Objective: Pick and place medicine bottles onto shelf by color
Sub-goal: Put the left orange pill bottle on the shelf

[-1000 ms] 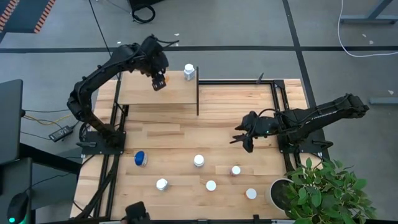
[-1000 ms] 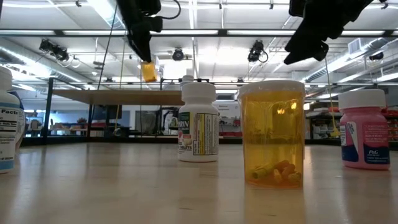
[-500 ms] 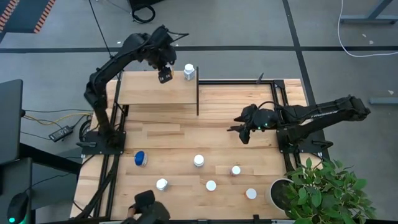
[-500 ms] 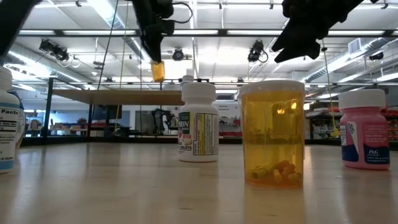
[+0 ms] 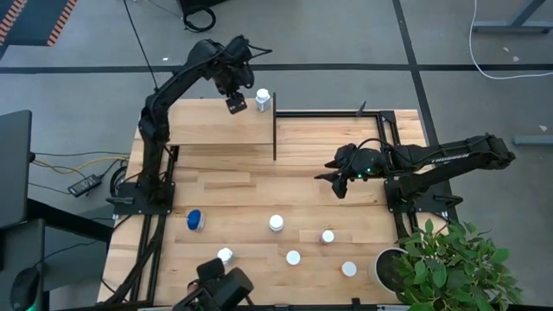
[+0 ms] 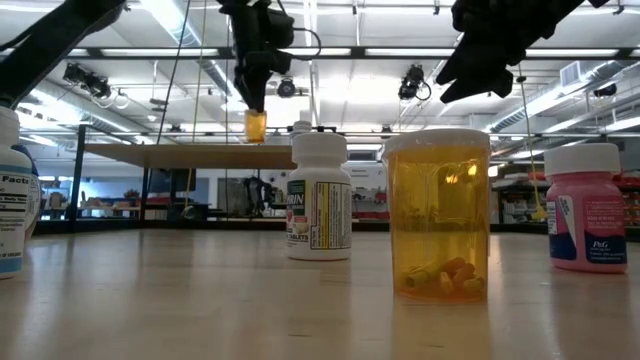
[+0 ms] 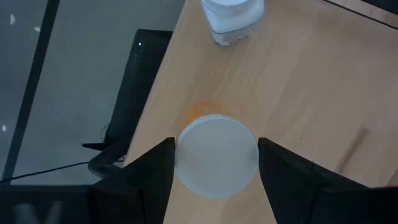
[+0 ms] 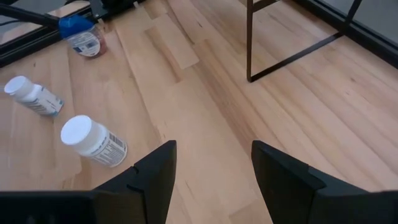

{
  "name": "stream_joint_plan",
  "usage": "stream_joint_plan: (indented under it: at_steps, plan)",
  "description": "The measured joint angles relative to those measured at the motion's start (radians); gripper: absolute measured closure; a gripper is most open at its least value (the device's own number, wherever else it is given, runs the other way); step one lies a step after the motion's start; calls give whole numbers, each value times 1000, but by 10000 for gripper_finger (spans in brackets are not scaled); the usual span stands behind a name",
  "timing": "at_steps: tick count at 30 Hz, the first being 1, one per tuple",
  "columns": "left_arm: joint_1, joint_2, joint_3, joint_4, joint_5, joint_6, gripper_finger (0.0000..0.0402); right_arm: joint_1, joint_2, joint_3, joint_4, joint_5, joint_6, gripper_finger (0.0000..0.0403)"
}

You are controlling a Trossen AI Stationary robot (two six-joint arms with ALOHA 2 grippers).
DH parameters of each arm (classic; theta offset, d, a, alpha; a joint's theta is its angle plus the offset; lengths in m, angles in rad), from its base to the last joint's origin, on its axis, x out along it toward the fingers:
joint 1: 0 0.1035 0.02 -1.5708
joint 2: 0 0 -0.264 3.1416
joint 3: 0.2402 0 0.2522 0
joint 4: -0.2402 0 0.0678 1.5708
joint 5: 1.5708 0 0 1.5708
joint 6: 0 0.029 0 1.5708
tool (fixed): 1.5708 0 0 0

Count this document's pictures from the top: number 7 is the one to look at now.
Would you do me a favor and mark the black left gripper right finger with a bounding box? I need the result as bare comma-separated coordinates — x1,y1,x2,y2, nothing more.
258,137,373,224

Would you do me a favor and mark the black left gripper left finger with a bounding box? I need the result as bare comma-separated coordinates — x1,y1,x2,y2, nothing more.
89,136,177,224

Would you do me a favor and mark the orange vial of capsules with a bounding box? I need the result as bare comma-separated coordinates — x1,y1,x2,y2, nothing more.
174,101,260,199

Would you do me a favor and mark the white bottle blue-edged label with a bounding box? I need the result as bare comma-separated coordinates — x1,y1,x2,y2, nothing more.
200,0,266,48

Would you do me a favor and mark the black pointed stand foot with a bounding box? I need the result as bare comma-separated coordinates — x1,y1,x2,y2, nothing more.
81,142,108,152

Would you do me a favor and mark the black box on floor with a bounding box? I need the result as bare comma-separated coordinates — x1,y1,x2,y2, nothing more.
104,29,174,147

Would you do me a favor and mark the thick black cable loop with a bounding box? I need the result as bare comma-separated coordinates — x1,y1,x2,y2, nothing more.
88,141,131,180

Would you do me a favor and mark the long black floor cable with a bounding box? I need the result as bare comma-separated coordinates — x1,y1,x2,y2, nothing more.
0,161,91,184

